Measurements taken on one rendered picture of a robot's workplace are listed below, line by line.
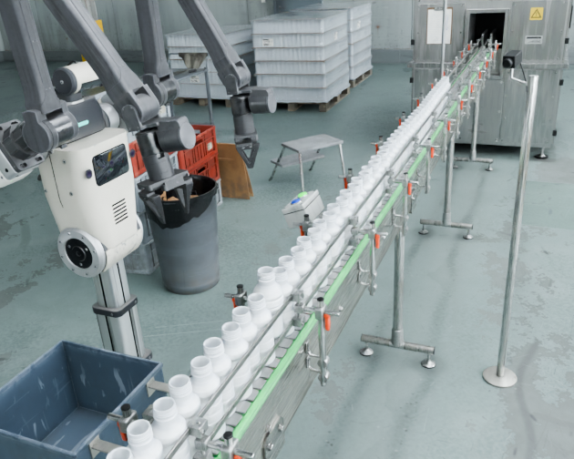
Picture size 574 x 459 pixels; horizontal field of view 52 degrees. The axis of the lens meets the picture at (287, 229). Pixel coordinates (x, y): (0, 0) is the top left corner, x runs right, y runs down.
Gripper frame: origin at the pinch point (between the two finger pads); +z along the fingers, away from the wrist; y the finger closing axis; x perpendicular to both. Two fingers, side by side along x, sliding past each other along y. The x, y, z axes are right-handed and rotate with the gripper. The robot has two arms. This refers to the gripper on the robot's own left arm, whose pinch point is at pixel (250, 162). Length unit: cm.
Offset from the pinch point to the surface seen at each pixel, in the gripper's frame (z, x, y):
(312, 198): 17.6, -18.3, 10.4
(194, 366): 15, 17, -76
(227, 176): 94, 15, 313
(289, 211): 19.4, -10.1, 6.2
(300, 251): 13.9, -8.2, -37.3
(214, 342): 15, 13, -70
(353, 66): 79, -194, 750
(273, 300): 17, 0, -54
